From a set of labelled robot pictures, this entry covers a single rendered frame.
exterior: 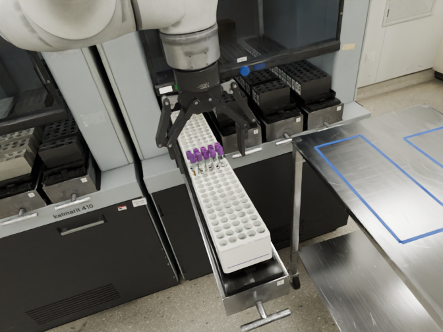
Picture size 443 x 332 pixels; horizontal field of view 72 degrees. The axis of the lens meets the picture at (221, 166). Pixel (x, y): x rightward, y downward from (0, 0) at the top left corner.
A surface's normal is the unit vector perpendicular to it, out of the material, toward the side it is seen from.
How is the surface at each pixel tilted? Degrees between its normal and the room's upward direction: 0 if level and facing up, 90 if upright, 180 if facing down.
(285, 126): 90
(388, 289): 0
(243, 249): 84
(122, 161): 90
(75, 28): 119
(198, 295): 0
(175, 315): 0
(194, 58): 91
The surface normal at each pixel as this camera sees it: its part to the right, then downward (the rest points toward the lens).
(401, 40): 0.29, 0.58
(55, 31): 0.05, 0.81
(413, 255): -0.13, -0.76
